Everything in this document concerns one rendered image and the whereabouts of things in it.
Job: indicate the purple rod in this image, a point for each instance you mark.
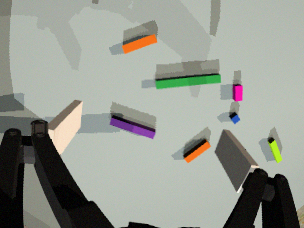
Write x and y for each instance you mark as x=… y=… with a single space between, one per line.
x=132 y=127

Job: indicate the orange rod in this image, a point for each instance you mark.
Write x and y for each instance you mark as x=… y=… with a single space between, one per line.
x=196 y=151
x=139 y=43

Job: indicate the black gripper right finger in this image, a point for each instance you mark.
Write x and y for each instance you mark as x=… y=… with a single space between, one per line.
x=278 y=208

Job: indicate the magenta block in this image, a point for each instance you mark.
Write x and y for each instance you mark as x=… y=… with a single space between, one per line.
x=237 y=92

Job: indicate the small blue cube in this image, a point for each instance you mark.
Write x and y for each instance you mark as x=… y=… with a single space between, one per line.
x=234 y=117

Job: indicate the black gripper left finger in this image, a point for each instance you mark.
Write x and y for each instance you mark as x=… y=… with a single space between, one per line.
x=68 y=203

